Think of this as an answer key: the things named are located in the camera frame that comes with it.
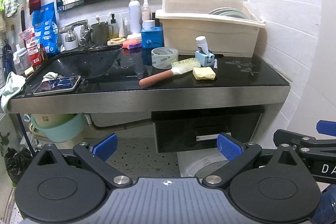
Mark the pink spray bottle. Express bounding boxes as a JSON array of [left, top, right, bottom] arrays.
[[142, 0, 151, 22]]

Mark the blue toothpaste squeezer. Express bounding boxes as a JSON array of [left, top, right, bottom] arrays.
[[195, 50, 215, 67]]

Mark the white cup by faucet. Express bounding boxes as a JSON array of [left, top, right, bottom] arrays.
[[63, 30, 78, 51]]

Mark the white cream jar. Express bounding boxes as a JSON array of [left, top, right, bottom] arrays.
[[142, 20, 155, 31]]

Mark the clear tape roll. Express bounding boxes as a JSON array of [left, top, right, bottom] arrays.
[[151, 47, 179, 69]]

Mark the black garbage bag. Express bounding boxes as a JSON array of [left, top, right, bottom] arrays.
[[4, 148, 33, 186]]

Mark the beige plastic basin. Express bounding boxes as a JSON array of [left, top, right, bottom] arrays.
[[32, 114, 75, 128]]

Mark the chrome faucet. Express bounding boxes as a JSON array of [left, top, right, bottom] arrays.
[[59, 19, 94, 47]]

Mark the smartphone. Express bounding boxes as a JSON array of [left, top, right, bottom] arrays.
[[33, 76, 81, 96]]

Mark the red snack package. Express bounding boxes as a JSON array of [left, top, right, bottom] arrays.
[[18, 26, 42, 69]]

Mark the tall white bottle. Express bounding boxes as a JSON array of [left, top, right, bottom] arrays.
[[129, 0, 142, 34]]

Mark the green plastic basin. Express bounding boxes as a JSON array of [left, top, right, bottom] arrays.
[[31, 114, 87, 143]]

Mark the green mug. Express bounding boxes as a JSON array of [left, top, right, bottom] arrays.
[[91, 22, 114, 46]]

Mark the yellow sponge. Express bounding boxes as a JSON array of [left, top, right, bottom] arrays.
[[193, 67, 216, 80]]

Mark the corrugated drain hose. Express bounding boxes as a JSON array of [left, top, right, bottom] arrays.
[[85, 114, 156, 133]]

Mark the beige dish rack box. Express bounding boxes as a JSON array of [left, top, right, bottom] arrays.
[[155, 0, 265, 57]]

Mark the white rag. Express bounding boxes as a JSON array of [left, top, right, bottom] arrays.
[[1, 72, 26, 114]]

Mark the black drawer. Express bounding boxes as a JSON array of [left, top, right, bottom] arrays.
[[151, 106, 264, 153]]

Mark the white toilet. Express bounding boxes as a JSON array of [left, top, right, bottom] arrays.
[[177, 148, 228, 178]]

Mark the blue detergent bag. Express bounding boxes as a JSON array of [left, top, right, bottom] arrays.
[[33, 2, 60, 56]]

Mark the pink soap package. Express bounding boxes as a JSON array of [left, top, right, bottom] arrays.
[[122, 39, 142, 51]]

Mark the blue cardboard box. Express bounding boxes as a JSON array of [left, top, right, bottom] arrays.
[[141, 27, 164, 49]]

